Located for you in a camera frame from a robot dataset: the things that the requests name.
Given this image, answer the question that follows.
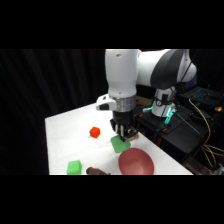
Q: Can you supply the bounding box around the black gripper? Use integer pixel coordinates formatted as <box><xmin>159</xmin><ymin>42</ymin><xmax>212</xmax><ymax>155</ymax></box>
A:
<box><xmin>109</xmin><ymin>110</ymin><xmax>137</xmax><ymax>143</ymax></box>

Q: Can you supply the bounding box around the green triangle block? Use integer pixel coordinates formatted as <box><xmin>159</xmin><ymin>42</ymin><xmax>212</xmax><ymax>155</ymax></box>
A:
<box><xmin>110</xmin><ymin>134</ymin><xmax>132</xmax><ymax>154</ymax></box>

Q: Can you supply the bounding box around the pink bowl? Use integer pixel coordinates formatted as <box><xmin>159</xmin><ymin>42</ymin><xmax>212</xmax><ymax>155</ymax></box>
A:
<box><xmin>118</xmin><ymin>147</ymin><xmax>155</xmax><ymax>176</ymax></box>

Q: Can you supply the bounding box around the red cube block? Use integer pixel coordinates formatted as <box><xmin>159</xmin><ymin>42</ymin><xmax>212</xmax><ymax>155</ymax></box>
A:
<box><xmin>89</xmin><ymin>126</ymin><xmax>101</xmax><ymax>139</ymax></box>

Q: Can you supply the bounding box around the dark brown oblong toy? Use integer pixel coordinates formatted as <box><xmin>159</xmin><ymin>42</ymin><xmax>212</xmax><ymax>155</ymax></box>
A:
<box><xmin>85</xmin><ymin>166</ymin><xmax>111</xmax><ymax>176</ymax></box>

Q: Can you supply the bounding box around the black robot stand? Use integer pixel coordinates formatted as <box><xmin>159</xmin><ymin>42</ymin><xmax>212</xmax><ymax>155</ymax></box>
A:
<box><xmin>133</xmin><ymin>97</ymin><xmax>224</xmax><ymax>164</ymax></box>

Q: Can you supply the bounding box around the green cube block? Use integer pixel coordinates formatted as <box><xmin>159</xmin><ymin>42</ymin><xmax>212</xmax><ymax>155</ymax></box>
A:
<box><xmin>66</xmin><ymin>159</ymin><xmax>83</xmax><ymax>176</ymax></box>

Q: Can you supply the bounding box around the black laptop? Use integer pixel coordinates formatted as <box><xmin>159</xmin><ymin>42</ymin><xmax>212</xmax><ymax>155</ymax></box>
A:
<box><xmin>181</xmin><ymin>85</ymin><xmax>224</xmax><ymax>108</ymax></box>

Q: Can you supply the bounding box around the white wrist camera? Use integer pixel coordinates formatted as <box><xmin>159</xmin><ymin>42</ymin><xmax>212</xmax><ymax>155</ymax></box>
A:
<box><xmin>95</xmin><ymin>94</ymin><xmax>118</xmax><ymax>112</ymax></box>

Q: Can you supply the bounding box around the yellow cable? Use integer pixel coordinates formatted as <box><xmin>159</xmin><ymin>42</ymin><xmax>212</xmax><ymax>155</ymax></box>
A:
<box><xmin>188</xmin><ymin>98</ymin><xmax>224</xmax><ymax>168</ymax></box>

